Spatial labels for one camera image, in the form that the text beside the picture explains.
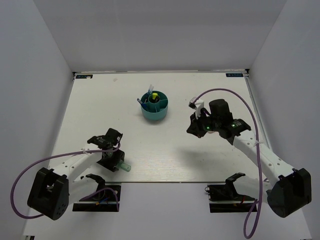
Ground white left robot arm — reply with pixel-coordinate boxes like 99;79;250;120
27;128;124;220

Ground teal round organizer container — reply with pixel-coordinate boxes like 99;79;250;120
140;91;169;121

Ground blue left corner label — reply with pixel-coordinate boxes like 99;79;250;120
75;74;93;79

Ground blue ballpoint pen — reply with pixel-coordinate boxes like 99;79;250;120
136;98;149;111

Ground green transparent eraser case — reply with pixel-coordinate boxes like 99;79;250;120
117;162;131;172

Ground blue right corner label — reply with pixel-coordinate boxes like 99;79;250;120
225;73;244;78

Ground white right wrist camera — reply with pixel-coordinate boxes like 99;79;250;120
188;97;204;119

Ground blue corner label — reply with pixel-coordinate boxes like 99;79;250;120
75;74;93;79
225;73;244;78

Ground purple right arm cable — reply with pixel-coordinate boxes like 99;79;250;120
194;87;264;239

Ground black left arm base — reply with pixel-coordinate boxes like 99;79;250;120
72;184;122;213

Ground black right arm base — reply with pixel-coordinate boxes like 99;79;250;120
204;172;257;213

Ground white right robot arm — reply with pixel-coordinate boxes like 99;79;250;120
186;98;312;218

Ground yellow black highlighter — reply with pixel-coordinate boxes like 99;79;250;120
152;92;158;100

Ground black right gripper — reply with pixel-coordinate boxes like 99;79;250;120
186;109;221;138

